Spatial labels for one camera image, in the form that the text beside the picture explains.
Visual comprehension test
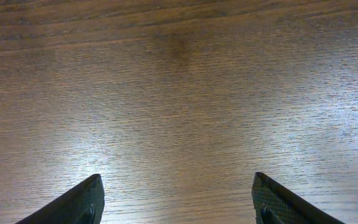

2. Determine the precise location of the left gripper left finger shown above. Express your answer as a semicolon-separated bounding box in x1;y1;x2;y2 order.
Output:
17;174;105;224

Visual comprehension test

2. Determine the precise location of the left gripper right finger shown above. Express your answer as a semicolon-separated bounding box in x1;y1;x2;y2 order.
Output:
252;172;344;224

